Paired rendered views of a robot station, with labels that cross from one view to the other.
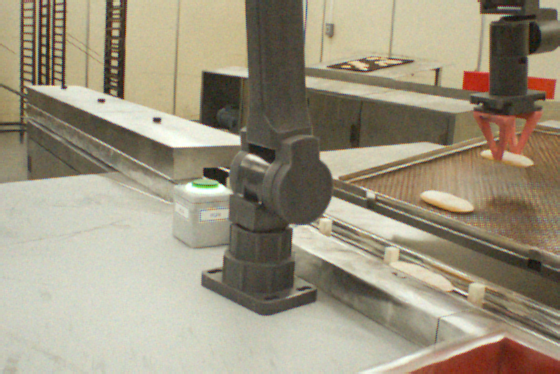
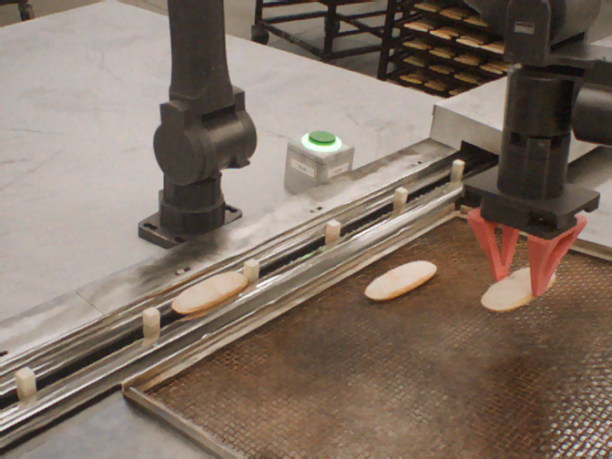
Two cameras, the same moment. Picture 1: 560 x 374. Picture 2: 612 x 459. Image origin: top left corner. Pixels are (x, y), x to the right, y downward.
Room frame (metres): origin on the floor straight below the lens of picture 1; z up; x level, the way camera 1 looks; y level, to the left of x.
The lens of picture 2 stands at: (0.62, -0.87, 1.37)
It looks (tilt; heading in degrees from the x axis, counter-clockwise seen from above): 31 degrees down; 73
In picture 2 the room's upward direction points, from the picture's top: 6 degrees clockwise
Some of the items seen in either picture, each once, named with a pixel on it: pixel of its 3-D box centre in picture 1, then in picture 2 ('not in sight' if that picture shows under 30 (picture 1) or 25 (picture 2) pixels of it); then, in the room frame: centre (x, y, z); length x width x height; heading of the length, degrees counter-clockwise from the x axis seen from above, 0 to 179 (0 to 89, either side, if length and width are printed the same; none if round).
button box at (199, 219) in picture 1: (205, 225); (319, 178); (0.94, 0.10, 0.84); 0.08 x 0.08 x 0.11; 33
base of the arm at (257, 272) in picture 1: (259, 259); (191, 200); (0.75, 0.02, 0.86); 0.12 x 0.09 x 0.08; 44
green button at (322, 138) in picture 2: (205, 187); (321, 141); (0.94, 0.11, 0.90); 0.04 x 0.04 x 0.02
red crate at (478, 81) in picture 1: (508, 84); not in sight; (4.39, -1.45, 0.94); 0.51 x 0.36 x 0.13; 37
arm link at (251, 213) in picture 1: (275, 192); (208, 150); (0.77, 0.00, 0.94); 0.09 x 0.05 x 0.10; 125
